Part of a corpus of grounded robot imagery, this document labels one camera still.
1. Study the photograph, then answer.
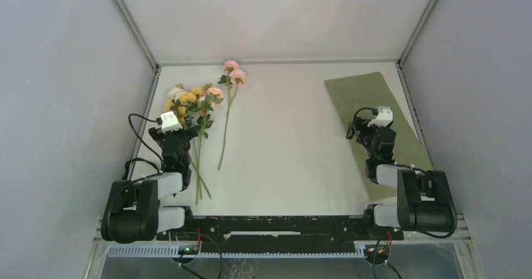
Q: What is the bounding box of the green orange wrapping paper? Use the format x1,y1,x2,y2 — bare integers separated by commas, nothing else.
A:
324,72,433,203

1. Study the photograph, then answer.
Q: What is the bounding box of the pink white flower stem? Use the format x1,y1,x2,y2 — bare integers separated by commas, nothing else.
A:
167,83,225,206

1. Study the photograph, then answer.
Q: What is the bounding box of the pink rose stem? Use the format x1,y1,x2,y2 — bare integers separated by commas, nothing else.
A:
217,60,247,171

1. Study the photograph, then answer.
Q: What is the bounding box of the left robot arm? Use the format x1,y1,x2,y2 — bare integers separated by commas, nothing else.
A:
100,128,198,244

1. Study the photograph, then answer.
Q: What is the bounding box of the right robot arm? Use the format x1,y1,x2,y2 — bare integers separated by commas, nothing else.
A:
346,116,458,239

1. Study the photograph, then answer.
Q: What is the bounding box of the black printed ribbon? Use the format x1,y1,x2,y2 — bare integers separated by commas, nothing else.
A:
120,157,161,181

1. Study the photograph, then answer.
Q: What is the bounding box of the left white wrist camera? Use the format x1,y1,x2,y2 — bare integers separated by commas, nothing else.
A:
160,110,183,134

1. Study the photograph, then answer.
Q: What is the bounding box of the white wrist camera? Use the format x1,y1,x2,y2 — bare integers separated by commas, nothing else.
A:
160,110,183,134
367,106,393,127

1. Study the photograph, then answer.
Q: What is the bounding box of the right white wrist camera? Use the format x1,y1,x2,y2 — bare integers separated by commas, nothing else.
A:
367,106,393,127

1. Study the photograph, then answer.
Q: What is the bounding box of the black mounting rail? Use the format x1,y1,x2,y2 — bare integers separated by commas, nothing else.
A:
156,216,404,253

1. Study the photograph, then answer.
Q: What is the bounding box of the white cable duct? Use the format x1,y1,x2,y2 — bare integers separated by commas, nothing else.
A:
108,245,366,258

